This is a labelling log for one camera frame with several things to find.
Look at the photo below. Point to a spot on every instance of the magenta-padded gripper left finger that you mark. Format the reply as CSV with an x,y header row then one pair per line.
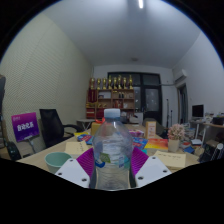
x,y
85,161

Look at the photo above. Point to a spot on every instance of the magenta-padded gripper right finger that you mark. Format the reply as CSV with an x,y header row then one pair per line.
x,y
139,160

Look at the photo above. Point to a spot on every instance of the clear plastic water bottle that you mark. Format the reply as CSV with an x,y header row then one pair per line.
x,y
112,150

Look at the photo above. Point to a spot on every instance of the yellow paper sheet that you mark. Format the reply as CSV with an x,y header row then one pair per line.
x,y
76,147

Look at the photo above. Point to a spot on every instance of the colourful blue book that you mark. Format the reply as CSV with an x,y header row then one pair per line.
x,y
140,142
85,138

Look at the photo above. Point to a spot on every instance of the orange book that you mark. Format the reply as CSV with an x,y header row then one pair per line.
x,y
156,144

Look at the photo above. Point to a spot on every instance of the pink box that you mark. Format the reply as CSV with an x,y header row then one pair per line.
x,y
136,133

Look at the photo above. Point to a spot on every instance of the pale green cup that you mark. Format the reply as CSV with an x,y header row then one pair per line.
x,y
55,160

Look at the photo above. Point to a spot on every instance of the pale yellow notebook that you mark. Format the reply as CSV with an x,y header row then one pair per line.
x,y
170,159

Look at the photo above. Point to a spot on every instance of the small orange carton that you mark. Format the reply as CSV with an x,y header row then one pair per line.
x,y
150,130

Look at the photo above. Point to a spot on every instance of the yellow gift box red ribbon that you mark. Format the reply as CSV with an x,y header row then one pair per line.
x,y
95,128

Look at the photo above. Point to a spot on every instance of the small round side table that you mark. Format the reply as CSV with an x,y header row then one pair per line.
x,y
85,122

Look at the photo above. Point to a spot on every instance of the pink flowers in white pot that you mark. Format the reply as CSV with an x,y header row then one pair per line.
x,y
176,133

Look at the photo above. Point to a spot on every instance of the black office chair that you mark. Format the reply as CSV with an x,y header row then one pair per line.
x,y
51,126

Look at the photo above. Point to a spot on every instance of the black framed glass door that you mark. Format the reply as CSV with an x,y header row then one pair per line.
x,y
150,96

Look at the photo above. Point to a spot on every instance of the wooden shelf unit with trophies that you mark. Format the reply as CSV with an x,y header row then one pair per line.
x,y
110,98

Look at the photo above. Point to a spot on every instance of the dark metal stool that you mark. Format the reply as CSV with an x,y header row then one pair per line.
x,y
207,151

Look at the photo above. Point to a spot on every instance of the purple sign board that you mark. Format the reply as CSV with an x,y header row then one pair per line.
x,y
25,126

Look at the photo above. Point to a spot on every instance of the black bag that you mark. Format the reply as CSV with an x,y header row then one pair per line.
x,y
14,151

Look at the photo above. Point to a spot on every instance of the computer monitor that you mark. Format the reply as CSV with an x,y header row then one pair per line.
x,y
197,111

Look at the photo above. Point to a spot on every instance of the wooden side desk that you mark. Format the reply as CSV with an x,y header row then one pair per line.
x,y
210,126

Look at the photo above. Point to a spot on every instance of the white stool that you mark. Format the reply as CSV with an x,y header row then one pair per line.
x,y
219,151

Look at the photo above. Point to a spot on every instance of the white air conditioner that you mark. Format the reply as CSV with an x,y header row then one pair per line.
x,y
180,75

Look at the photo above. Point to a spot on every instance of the black suitcase tan trim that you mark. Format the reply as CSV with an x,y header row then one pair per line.
x,y
2,95

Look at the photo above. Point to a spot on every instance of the long ceiling light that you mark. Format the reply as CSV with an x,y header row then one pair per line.
x,y
140,4

